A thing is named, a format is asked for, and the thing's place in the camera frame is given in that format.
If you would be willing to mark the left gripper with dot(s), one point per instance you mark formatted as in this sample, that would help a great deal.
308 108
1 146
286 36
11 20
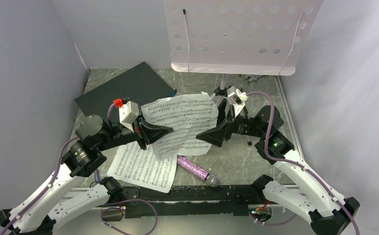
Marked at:
149 133

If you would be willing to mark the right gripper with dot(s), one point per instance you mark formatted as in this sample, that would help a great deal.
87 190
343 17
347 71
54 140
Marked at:
216 135

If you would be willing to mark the sheet music top page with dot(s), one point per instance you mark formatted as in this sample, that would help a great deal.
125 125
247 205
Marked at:
188 115

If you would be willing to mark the sheet music page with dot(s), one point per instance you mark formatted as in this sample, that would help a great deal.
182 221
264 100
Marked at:
188 115
142 168

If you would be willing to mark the lilac perforated music stand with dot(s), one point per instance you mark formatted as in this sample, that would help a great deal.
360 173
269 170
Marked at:
261 37

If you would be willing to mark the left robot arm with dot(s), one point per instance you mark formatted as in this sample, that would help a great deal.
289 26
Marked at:
43 211

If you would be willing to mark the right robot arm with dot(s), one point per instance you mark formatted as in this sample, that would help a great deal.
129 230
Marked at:
326 210

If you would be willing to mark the purple glitter microphone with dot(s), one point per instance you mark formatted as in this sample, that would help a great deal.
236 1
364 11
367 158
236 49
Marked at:
196 170

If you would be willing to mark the red blue screwdriver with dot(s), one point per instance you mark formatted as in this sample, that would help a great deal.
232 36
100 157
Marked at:
96 176

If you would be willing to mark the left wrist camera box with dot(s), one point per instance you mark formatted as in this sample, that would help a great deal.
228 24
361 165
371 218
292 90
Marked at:
128 112

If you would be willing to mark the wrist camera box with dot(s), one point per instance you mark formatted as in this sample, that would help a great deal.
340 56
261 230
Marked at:
128 112
237 99

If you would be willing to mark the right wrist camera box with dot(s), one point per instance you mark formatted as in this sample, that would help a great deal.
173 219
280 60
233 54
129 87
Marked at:
237 99

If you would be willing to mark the black network switch box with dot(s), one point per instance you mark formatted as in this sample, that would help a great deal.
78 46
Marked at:
141 84

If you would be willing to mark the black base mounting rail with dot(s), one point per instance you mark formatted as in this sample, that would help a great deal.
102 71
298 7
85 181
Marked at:
238 200

